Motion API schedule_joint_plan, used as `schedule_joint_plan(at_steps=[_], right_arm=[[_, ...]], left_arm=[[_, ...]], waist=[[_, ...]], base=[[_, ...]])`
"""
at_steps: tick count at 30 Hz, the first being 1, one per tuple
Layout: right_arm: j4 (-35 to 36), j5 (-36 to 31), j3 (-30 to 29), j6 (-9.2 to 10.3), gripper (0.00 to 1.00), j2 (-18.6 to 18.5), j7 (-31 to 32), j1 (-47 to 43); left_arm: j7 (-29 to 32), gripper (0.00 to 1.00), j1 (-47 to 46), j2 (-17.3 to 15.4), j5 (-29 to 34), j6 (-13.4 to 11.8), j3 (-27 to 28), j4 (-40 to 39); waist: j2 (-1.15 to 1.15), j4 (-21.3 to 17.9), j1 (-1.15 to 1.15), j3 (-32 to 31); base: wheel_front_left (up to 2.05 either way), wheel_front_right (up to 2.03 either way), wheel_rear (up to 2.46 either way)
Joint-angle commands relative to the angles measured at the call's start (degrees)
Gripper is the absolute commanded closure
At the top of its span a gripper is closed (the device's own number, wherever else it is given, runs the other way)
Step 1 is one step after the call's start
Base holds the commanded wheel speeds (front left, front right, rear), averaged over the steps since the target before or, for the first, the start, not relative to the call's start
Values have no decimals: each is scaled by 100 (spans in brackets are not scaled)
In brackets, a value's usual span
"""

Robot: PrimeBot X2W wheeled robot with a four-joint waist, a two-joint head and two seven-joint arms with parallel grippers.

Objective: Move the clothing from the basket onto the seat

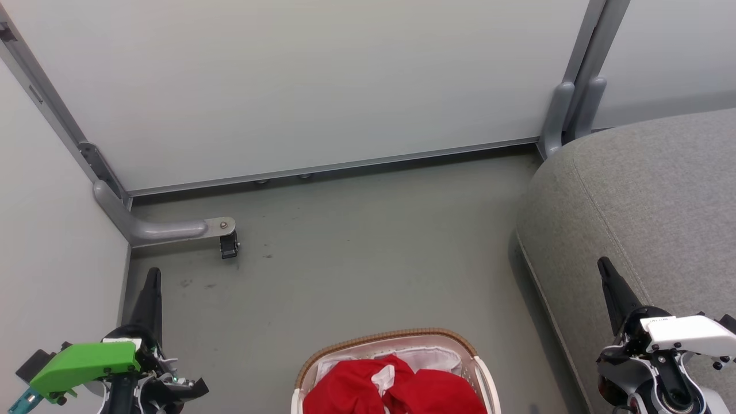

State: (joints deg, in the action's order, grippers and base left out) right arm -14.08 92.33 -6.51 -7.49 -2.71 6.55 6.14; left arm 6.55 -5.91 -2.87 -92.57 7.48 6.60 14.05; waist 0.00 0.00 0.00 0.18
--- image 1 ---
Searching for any red garment with white collar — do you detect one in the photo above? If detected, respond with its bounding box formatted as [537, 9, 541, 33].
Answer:
[303, 355, 416, 414]

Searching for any white wicker laundry basket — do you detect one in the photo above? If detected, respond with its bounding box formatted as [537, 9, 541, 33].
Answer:
[290, 328, 501, 414]

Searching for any black caster wheel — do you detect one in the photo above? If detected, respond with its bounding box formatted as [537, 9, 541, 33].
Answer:
[219, 232, 241, 260]

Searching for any grey metal support foot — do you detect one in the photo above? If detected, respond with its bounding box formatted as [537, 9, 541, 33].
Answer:
[93, 181, 237, 248]

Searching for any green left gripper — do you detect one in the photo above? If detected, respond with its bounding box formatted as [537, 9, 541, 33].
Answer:
[29, 267, 209, 403]

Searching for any white cloth basket liner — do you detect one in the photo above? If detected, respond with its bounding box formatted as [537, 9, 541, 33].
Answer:
[315, 345, 464, 381]

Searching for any grey metal partition post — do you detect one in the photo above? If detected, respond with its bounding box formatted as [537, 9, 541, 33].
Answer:
[0, 11, 132, 202]

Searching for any grey metal double post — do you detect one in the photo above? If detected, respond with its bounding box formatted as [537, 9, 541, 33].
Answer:
[563, 0, 631, 87]

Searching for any grey metal partition rail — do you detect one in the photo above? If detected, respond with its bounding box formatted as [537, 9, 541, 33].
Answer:
[128, 137, 542, 197]

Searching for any grey fabric sofa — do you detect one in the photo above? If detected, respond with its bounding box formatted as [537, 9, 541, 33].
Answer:
[515, 108, 736, 414]

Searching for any teal left camera connector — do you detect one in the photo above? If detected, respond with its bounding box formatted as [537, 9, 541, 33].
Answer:
[7, 386, 42, 414]

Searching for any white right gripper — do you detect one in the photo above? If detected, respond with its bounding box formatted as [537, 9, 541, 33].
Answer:
[596, 256, 736, 364]

